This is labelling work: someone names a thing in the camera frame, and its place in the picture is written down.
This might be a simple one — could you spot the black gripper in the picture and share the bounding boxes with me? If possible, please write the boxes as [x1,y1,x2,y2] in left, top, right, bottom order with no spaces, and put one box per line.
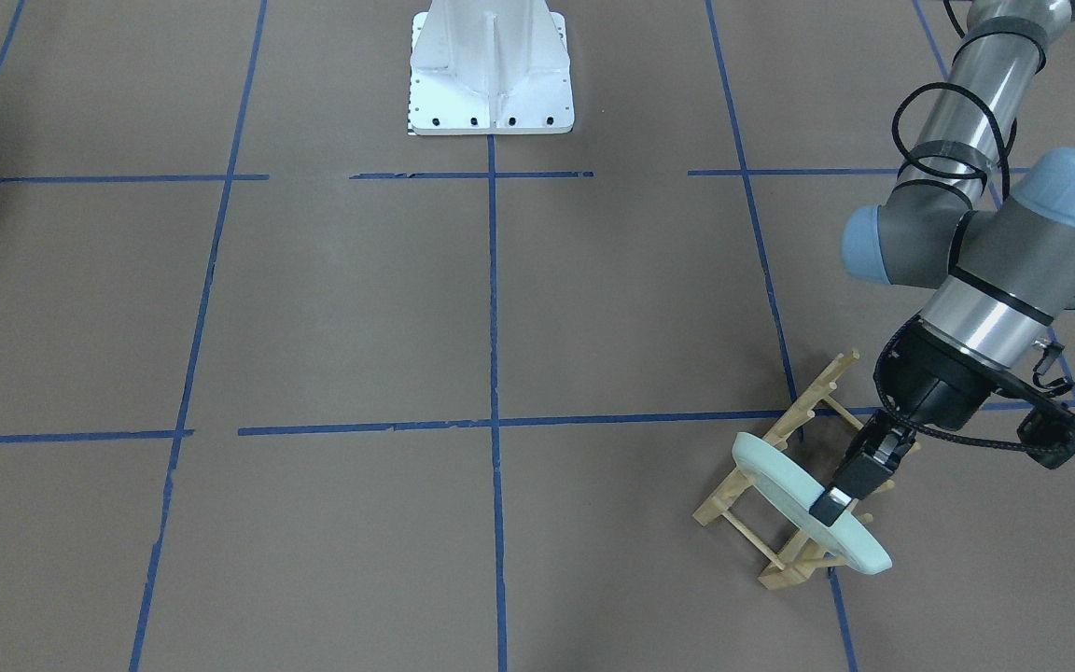
[809,317,1024,527]

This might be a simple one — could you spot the light green plate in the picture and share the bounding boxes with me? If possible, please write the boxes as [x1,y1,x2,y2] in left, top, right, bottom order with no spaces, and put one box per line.
[731,431,893,575]

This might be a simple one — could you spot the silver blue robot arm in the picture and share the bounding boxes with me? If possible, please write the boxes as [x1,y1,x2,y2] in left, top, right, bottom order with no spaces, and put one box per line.
[809,1,1075,525]

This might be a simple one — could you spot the wooden dish rack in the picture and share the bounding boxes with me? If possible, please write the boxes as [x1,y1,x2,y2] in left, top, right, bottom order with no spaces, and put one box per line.
[692,349,873,590]

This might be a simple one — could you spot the blue tape grid lines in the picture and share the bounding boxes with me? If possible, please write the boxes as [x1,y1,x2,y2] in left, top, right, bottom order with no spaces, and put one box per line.
[0,1,1075,671]

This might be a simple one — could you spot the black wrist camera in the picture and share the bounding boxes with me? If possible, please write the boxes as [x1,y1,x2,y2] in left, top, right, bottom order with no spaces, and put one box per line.
[1016,404,1075,469]

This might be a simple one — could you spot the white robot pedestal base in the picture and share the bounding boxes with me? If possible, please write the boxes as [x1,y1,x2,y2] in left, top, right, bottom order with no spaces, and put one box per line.
[407,1,576,135]

